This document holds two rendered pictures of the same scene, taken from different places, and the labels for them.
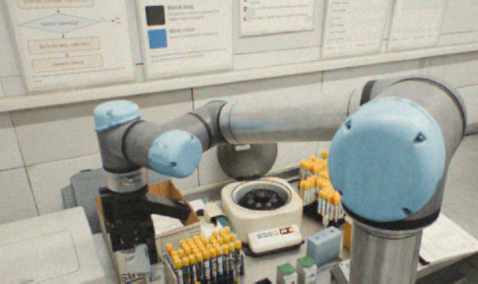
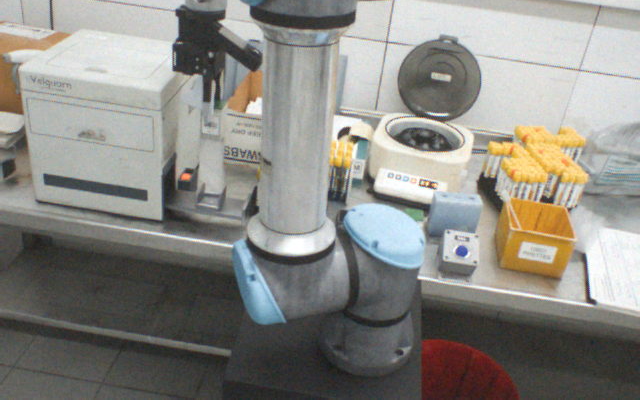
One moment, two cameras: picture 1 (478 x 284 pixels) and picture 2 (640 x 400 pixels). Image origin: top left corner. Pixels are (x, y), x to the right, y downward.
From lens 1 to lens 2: 57 cm
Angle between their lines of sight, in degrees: 30
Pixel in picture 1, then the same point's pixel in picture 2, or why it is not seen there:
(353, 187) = not seen: outside the picture
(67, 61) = not seen: outside the picture
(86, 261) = (155, 77)
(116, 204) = (187, 22)
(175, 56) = not seen: outside the picture
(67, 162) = (239, 24)
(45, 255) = (133, 63)
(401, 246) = (282, 54)
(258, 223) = (395, 159)
